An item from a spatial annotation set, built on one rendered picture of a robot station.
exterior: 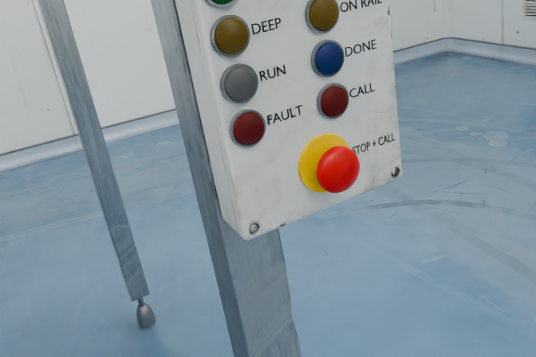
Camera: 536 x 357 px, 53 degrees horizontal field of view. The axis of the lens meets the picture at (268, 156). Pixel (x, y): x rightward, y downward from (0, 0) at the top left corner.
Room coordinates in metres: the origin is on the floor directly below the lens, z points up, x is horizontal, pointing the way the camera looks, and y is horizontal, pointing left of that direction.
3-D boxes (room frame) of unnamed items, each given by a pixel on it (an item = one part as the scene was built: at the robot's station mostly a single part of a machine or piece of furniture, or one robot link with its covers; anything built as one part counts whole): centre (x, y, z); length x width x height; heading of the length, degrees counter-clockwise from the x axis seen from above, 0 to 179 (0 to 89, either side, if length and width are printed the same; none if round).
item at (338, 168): (0.42, -0.05, 0.91); 0.04 x 0.04 x 0.04; 24
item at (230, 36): (0.40, 0.01, 1.04); 0.03 x 0.01 x 0.03; 114
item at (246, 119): (0.40, 0.01, 0.96); 0.03 x 0.01 x 0.03; 114
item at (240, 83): (0.40, 0.01, 1.00); 0.03 x 0.01 x 0.03; 114
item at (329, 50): (0.43, -0.06, 1.00); 0.03 x 0.01 x 0.03; 114
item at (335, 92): (0.43, -0.06, 0.96); 0.03 x 0.01 x 0.03; 114
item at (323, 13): (0.43, -0.06, 1.04); 0.03 x 0.01 x 0.03; 114
